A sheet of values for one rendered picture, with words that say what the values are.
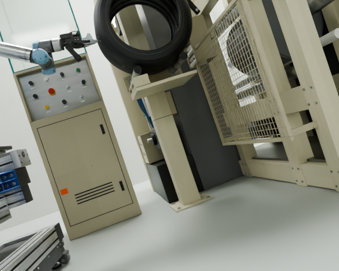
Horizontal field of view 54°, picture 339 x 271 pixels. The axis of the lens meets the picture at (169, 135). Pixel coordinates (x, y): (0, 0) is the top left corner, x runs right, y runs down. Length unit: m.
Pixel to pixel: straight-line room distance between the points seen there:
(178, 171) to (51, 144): 0.94
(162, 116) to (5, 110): 3.01
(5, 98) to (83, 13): 1.52
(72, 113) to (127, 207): 0.81
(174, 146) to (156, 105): 0.30
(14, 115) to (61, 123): 2.35
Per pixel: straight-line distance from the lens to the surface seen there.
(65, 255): 2.02
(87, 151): 2.52
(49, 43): 2.06
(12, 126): 4.87
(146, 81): 1.90
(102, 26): 1.99
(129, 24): 2.39
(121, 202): 2.55
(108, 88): 4.57
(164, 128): 2.25
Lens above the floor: 0.51
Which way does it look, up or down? level
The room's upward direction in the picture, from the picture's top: 19 degrees counter-clockwise
